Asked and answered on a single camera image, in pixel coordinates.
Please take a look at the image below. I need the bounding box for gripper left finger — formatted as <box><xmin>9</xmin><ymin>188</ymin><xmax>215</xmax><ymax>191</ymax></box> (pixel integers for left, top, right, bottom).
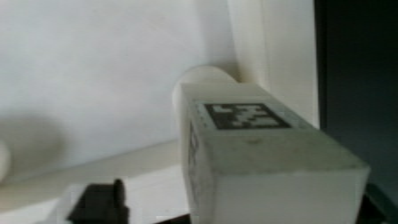
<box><xmin>67</xmin><ymin>179</ymin><xmax>130</xmax><ymax>224</ymax></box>

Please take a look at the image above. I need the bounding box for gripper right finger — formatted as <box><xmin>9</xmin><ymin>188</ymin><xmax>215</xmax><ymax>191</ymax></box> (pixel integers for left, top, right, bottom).
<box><xmin>357</xmin><ymin>186</ymin><xmax>398</xmax><ymax>224</ymax></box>

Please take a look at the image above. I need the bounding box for white square tabletop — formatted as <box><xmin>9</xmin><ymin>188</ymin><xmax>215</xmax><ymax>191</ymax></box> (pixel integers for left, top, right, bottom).
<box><xmin>0</xmin><ymin>0</ymin><xmax>320</xmax><ymax>224</ymax></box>

